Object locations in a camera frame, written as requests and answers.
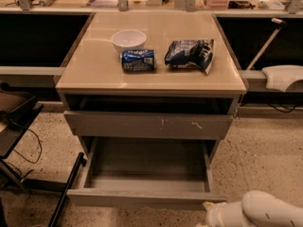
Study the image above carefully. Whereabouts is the grey drawer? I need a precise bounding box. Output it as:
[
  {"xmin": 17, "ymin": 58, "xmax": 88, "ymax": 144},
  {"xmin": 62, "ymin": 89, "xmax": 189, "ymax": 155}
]
[
  {"xmin": 64, "ymin": 111, "xmax": 232, "ymax": 140},
  {"xmin": 68, "ymin": 137, "xmax": 226, "ymax": 210}
]

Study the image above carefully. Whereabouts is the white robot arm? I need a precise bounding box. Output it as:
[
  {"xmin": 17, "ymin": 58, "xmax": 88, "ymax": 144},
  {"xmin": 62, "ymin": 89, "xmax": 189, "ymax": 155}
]
[{"xmin": 195, "ymin": 190, "xmax": 303, "ymax": 227}]

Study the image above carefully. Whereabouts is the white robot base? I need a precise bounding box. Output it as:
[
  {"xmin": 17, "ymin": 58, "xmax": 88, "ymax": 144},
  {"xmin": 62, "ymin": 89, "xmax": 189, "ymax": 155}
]
[{"xmin": 261, "ymin": 65, "xmax": 303, "ymax": 92}]

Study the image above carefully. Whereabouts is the beige drawer cabinet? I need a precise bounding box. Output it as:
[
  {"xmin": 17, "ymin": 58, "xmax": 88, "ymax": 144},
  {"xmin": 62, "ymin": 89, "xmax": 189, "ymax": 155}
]
[{"xmin": 56, "ymin": 10, "xmax": 246, "ymax": 152}]

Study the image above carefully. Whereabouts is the black metal bar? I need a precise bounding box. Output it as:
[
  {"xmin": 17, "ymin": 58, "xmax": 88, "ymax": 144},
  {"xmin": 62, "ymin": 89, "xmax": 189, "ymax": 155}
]
[{"xmin": 47, "ymin": 152, "xmax": 86, "ymax": 227}]

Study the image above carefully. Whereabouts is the blue chip bag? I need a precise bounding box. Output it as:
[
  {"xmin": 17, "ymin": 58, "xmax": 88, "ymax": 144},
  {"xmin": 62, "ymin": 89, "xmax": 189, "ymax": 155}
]
[{"xmin": 165, "ymin": 39, "xmax": 215, "ymax": 74}]

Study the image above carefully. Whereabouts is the blue soda can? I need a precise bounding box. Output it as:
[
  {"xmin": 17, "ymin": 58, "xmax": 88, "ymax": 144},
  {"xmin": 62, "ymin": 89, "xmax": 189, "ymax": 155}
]
[{"xmin": 120, "ymin": 49, "xmax": 155, "ymax": 72}]

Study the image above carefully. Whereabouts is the white bowl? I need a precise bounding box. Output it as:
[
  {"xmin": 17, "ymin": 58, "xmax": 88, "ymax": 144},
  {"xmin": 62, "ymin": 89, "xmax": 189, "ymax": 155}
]
[{"xmin": 112, "ymin": 29, "xmax": 147, "ymax": 53}]

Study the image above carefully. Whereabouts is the white stick with tip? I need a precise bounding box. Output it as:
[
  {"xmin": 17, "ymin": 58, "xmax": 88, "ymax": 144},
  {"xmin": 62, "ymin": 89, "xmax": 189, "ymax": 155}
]
[{"xmin": 247, "ymin": 18, "xmax": 287, "ymax": 70}]

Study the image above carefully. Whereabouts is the black side cart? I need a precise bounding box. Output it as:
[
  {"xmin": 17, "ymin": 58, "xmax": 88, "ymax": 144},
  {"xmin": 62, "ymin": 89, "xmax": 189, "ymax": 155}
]
[{"xmin": 0, "ymin": 82, "xmax": 44, "ymax": 191}]

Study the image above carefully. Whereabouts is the black cable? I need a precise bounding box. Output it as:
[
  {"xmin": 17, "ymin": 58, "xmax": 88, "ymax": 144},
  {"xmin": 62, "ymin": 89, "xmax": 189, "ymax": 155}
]
[{"xmin": 9, "ymin": 128, "xmax": 44, "ymax": 165}]

